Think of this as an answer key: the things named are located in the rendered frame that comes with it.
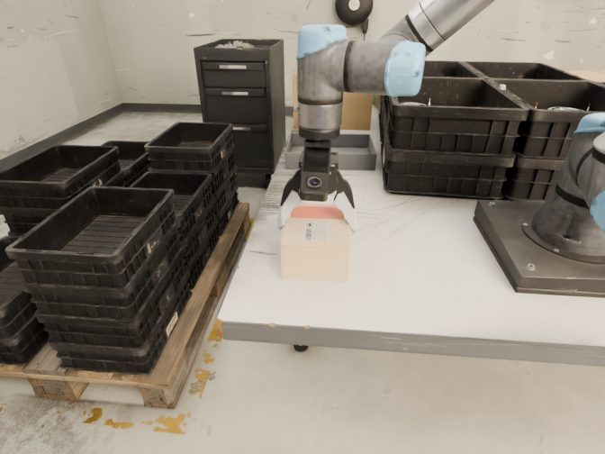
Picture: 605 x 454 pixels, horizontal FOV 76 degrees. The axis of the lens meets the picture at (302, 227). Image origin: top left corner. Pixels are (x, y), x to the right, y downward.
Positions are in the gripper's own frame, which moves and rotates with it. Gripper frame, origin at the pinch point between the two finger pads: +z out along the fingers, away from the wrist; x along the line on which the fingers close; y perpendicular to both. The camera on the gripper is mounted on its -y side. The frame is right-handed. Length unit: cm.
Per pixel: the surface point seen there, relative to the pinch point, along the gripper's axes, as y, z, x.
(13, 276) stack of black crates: 40, 48, 111
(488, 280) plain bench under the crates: -5.6, 5.3, -31.5
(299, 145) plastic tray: 65, 4, 9
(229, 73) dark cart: 178, -1, 60
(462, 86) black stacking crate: 65, -16, -42
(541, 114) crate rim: 26, -17, -48
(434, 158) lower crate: 27.4, -5.7, -27.0
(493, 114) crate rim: 26.5, -16.5, -38.0
